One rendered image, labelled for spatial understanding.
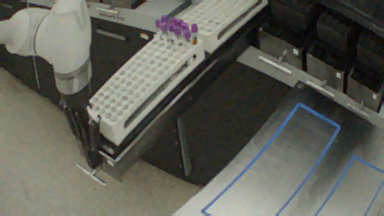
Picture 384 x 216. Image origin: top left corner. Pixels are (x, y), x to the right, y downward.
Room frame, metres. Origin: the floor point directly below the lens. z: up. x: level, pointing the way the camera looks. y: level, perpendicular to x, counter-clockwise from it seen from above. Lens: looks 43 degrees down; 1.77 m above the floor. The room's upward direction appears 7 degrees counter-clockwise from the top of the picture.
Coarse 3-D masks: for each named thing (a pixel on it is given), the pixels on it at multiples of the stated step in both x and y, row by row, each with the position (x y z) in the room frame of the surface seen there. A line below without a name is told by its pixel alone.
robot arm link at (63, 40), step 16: (64, 0) 0.95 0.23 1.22; (80, 0) 0.94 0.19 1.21; (48, 16) 0.93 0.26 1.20; (64, 16) 0.90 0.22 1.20; (80, 16) 0.92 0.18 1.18; (48, 32) 0.91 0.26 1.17; (64, 32) 0.89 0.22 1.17; (80, 32) 0.90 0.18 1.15; (48, 48) 0.90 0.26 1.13; (64, 48) 0.89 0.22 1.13; (80, 48) 0.90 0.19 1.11; (64, 64) 0.89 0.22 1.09; (80, 64) 0.90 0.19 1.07
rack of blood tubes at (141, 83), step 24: (144, 48) 1.17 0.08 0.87; (168, 48) 1.17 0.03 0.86; (192, 48) 1.15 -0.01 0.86; (120, 72) 1.11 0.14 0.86; (144, 72) 1.09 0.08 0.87; (168, 72) 1.08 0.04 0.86; (96, 96) 1.04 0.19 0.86; (120, 96) 1.03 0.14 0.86; (144, 96) 1.02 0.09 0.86; (120, 120) 0.96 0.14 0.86
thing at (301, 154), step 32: (288, 96) 1.02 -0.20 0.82; (320, 96) 1.01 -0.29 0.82; (288, 128) 0.93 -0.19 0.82; (320, 128) 0.91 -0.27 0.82; (352, 128) 0.89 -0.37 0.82; (256, 160) 0.86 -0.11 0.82; (288, 160) 0.84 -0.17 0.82; (320, 160) 0.81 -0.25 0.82; (352, 160) 0.78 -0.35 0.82; (224, 192) 0.79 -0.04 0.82; (256, 192) 0.77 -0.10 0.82; (288, 192) 0.75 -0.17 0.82; (320, 192) 0.72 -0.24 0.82; (352, 192) 0.68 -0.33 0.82
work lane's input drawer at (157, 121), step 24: (216, 48) 1.20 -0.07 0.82; (240, 48) 1.24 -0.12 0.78; (192, 72) 1.13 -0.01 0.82; (216, 72) 1.17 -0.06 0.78; (168, 96) 1.06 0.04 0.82; (192, 96) 1.10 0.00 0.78; (144, 120) 1.01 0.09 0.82; (168, 120) 1.04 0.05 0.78; (120, 144) 0.94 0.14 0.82; (144, 144) 0.98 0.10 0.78; (96, 168) 0.94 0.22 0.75; (120, 168) 0.91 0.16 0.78
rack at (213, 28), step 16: (208, 0) 1.35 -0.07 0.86; (224, 0) 1.35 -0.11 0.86; (240, 0) 1.35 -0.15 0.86; (256, 0) 1.36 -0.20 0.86; (192, 16) 1.28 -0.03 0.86; (208, 16) 1.28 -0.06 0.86; (224, 16) 1.27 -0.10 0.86; (240, 16) 1.34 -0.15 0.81; (208, 32) 1.20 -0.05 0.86; (224, 32) 1.27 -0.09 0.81; (208, 48) 1.19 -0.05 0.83
